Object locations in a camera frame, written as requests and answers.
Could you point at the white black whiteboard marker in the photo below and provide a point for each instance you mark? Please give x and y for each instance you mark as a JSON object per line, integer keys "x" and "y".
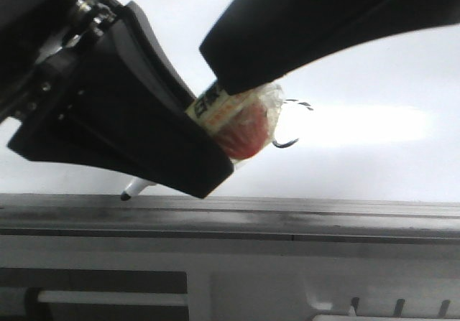
{"x": 230, "y": 120}

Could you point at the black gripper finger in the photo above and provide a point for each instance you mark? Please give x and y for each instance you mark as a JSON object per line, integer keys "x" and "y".
{"x": 115, "y": 102}
{"x": 255, "y": 42}

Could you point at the white whiteboard with aluminium frame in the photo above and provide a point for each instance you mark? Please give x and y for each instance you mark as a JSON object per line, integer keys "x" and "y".
{"x": 378, "y": 157}

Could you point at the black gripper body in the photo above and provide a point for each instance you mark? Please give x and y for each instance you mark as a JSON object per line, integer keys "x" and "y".
{"x": 42, "y": 43}

